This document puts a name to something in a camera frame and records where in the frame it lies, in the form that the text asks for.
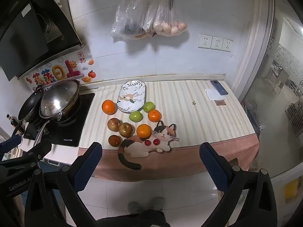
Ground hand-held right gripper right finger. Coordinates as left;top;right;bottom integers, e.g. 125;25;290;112
199;142;277;227

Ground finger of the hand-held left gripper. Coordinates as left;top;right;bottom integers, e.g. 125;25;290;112
0;138;52;167
0;134;22;156

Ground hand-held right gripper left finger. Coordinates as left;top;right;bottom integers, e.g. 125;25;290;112
25;142;103;227

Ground small dark orange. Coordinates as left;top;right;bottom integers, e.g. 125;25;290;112
108;135;122;147

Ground red apple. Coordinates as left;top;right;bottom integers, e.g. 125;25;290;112
118;122;133;138
107;118;122;132

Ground large orange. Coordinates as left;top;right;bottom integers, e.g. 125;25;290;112
102;100;117;115

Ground green apple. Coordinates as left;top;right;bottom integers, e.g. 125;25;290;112
129;111;142;123
143;101;156;113

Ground floral oval ceramic plate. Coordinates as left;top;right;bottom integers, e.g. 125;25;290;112
117;80;148;113

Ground white kitchen cabinet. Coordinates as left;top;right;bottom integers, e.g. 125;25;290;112
20;144;82;166

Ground black frying pan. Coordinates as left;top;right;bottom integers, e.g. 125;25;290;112
11;85;45;135

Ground black induction cooktop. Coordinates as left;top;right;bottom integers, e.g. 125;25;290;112
22;92;95;147

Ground striped pink-edged tablecloth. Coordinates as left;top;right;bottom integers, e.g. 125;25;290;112
78;79;261;180

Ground steel wok with lid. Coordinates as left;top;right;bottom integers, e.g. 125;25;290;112
33;79;82;147

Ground cat-shaped mat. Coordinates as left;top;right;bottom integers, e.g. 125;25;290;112
118;120;180;170

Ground grey fuzzy slipper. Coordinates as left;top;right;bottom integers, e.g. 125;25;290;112
127;201;147;214

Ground white paper sheet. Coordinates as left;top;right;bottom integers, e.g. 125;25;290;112
205;88;227;101

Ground person's dark trousers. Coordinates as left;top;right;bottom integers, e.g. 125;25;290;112
97;209;170;227

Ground blue smartphone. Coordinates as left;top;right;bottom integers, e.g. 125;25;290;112
210;80;229;96

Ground glass sliding door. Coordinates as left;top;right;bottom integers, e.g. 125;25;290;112
241;0;303;179

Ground black range hood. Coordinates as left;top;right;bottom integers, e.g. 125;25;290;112
0;0;86;82

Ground clear plastic bag dark contents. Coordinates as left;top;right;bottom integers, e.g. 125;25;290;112
111;0;152;40

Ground clear plastic bag of eggs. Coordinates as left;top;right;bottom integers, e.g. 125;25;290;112
143;0;188;38

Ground colourful wall sticker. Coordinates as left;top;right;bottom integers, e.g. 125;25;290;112
26;53;97;91

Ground white wall socket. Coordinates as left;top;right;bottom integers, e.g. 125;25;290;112
222;38;233;52
198;34;212;50
211;36;224;51

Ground white door frame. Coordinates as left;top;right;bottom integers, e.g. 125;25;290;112
228;0;276;102

